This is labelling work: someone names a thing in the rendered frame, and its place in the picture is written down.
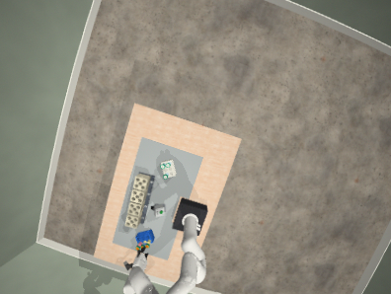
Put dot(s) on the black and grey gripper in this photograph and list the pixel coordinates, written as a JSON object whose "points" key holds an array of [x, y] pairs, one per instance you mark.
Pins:
{"points": [[141, 259]]}

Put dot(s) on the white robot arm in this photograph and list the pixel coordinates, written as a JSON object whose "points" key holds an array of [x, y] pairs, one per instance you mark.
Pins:
{"points": [[192, 266]]}

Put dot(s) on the blue tube rack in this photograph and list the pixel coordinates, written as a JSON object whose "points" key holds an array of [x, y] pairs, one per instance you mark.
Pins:
{"points": [[145, 237]]}

